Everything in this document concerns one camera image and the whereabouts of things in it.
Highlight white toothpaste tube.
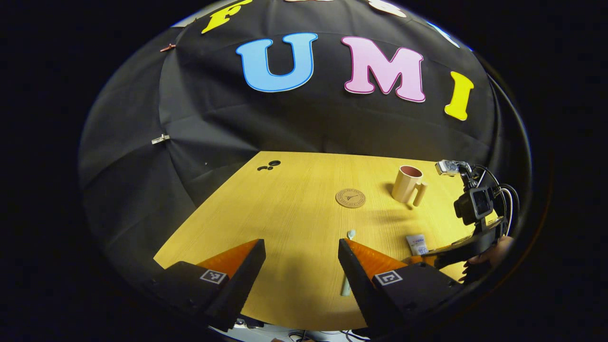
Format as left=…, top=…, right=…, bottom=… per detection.
left=406, top=234, right=429, bottom=256

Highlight beige cup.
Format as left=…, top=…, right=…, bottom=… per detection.
left=391, top=165, right=428, bottom=207

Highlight pale green toothbrush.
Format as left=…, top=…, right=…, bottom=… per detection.
left=341, top=229, right=357, bottom=297

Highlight wooden desktop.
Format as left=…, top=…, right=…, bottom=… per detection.
left=153, top=151, right=499, bottom=332

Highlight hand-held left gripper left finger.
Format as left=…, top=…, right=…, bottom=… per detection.
left=152, top=238, right=266, bottom=333

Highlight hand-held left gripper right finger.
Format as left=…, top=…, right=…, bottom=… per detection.
left=338, top=238, right=461, bottom=335

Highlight round brown coaster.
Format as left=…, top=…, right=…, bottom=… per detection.
left=335, top=188, right=367, bottom=209

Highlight black backdrop cloth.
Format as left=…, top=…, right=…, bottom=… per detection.
left=78, top=0, right=528, bottom=285

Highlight black cable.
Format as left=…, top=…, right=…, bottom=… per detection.
left=474, top=164, right=521, bottom=236

